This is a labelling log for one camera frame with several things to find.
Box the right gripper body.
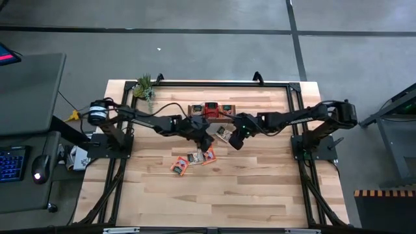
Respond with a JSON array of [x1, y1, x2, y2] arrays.
[[234, 112, 261, 139]]

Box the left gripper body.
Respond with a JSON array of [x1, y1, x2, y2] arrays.
[[177, 115, 212, 144]]

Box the red strawberry tea packet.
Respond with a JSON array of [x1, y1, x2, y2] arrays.
[[203, 101, 220, 118]]

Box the wooden three-compartment tea box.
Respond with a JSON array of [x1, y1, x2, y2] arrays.
[[187, 103, 236, 124]]

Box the white round plate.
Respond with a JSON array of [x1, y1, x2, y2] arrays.
[[211, 122, 229, 136]]

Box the potted green succulent plant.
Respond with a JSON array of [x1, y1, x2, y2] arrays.
[[132, 73, 157, 116]]

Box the white printed carton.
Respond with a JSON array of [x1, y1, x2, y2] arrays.
[[66, 145, 92, 172]]

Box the yellow power plug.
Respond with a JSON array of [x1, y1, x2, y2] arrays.
[[64, 109, 82, 123]]

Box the black metal stand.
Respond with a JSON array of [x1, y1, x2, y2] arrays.
[[358, 83, 416, 189]]

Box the black computer mouse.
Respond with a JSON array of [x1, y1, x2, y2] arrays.
[[31, 154, 51, 185]]

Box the black case with striped edge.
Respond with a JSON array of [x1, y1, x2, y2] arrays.
[[353, 189, 416, 234]]

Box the dark grey desk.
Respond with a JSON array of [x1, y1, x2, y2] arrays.
[[0, 53, 68, 215]]

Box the backlit black keyboard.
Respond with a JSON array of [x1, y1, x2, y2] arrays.
[[0, 145, 29, 183]]

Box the dark computer screen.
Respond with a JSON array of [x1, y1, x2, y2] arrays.
[[0, 42, 22, 67]]

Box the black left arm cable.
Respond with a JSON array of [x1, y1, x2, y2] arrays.
[[142, 102, 192, 120]]

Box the black aluminium table frame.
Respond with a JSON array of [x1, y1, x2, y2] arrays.
[[73, 73, 350, 228]]

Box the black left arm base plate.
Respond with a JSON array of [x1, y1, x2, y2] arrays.
[[86, 133, 135, 159]]

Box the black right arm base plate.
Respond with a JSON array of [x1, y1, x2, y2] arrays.
[[291, 135, 339, 162]]

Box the silver metal bracket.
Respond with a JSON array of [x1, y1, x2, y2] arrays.
[[103, 227, 140, 234], [285, 228, 322, 234]]

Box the thin black power cable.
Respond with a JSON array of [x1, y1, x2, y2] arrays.
[[57, 90, 79, 113]]

